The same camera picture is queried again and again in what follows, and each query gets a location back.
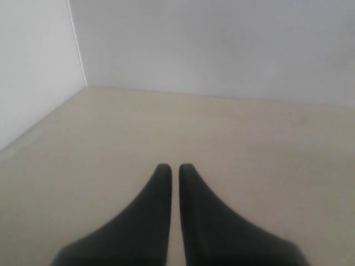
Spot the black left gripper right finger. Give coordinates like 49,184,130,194
179,163,305,265

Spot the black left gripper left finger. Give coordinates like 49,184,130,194
52,163,172,265

